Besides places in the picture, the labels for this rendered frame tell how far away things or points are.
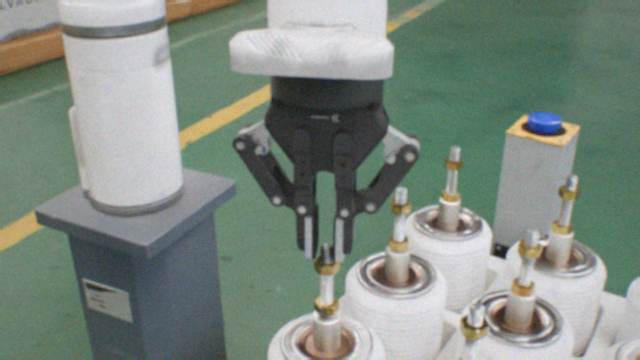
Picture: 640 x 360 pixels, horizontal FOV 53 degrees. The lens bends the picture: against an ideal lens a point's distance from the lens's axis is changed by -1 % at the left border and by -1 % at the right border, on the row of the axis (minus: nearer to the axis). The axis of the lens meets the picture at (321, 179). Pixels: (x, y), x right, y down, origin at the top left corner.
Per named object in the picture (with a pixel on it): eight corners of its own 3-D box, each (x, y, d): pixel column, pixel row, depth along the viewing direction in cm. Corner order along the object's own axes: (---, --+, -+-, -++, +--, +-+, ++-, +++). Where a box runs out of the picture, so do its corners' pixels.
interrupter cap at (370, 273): (453, 281, 60) (453, 275, 60) (394, 313, 56) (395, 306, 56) (397, 248, 66) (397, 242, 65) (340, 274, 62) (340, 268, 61)
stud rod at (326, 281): (332, 321, 52) (333, 242, 48) (333, 329, 51) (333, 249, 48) (320, 321, 52) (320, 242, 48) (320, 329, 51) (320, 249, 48)
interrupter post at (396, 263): (414, 279, 61) (416, 249, 59) (395, 288, 59) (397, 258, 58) (396, 268, 62) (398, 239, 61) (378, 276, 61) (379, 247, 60)
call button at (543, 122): (521, 134, 77) (523, 118, 76) (531, 124, 80) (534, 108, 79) (554, 141, 75) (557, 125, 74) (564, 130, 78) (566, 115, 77)
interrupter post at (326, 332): (347, 345, 52) (348, 313, 51) (328, 360, 51) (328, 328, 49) (325, 333, 54) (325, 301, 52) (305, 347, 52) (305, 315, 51)
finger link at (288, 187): (315, 182, 47) (315, 241, 49) (275, 179, 47) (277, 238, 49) (312, 191, 45) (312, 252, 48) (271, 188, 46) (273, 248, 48)
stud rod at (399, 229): (403, 263, 60) (407, 191, 56) (392, 263, 60) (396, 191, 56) (402, 257, 61) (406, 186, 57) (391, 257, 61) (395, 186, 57)
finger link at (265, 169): (250, 120, 46) (302, 181, 48) (232, 133, 47) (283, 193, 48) (240, 134, 44) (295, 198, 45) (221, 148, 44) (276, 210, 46)
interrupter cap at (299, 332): (391, 343, 53) (391, 337, 52) (331, 394, 48) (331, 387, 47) (322, 306, 57) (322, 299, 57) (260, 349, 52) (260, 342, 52)
